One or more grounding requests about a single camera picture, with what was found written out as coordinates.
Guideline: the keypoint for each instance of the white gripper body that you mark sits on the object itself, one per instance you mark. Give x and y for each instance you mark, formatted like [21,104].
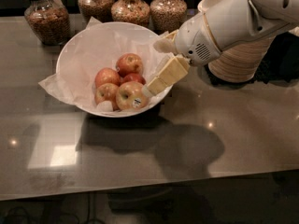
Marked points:
[193,41]

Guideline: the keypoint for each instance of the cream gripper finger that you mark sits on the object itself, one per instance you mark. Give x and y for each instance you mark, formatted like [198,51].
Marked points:
[170,70]
[166,43]

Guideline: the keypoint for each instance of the large apple with sticker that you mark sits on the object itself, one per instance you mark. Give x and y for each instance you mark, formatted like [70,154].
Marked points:
[130,96]

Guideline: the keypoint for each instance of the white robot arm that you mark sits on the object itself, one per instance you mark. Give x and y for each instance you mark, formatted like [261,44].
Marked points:
[234,22]

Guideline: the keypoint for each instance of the top red apple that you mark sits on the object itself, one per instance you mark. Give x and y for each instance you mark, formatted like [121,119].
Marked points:
[129,63]

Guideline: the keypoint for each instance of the white bowl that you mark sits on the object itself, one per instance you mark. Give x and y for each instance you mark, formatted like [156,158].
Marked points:
[93,41]

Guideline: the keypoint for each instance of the left red apple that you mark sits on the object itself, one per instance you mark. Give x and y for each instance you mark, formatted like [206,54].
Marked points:
[107,75]

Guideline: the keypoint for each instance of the front left apple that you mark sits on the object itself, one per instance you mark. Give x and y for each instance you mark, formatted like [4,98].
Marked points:
[106,92]

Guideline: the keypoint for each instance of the glass jar light cereal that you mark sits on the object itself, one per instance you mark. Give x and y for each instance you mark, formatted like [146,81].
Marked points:
[167,15]

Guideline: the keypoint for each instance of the front stack paper bowls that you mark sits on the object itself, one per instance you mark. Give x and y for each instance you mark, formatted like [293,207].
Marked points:
[240,63]

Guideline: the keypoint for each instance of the glass jar granola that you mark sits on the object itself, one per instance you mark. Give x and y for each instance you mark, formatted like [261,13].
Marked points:
[133,11]
[98,9]

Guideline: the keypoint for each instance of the white paper liner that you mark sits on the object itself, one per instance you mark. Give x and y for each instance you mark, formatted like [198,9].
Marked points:
[78,66]

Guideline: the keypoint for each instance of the glass jar brown cereal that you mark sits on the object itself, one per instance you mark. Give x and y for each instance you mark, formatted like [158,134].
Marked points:
[49,20]

